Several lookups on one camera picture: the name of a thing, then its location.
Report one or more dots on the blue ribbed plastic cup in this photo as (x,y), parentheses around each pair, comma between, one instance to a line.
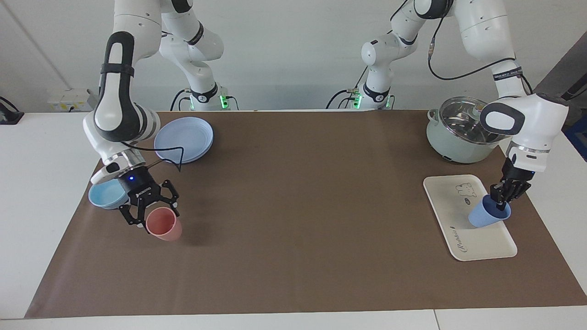
(484,217)

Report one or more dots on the black desk clamp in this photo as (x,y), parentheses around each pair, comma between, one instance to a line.
(9,114)

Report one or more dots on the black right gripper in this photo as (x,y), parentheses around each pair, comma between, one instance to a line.
(142,190)

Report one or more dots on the pink plastic cup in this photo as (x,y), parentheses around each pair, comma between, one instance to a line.
(163,224)

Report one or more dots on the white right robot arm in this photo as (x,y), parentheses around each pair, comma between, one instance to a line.
(114,110)

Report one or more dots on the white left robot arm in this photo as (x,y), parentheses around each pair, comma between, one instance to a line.
(536,123)

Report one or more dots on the blue crate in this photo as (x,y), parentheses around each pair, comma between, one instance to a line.
(578,140)

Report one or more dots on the pale blue round plate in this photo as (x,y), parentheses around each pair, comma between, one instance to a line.
(183,135)

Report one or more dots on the light blue bowl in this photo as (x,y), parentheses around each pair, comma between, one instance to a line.
(105,195)

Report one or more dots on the cream rabbit print tray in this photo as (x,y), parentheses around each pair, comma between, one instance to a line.
(454,215)

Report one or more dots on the pale green electric pot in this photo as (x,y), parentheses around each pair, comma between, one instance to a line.
(454,144)

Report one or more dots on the brown paper table mat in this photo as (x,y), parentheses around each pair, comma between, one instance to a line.
(298,220)

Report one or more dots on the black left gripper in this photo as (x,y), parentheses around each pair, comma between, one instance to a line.
(516,178)

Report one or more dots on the white wall socket box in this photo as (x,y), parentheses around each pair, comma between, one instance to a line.
(69,100)

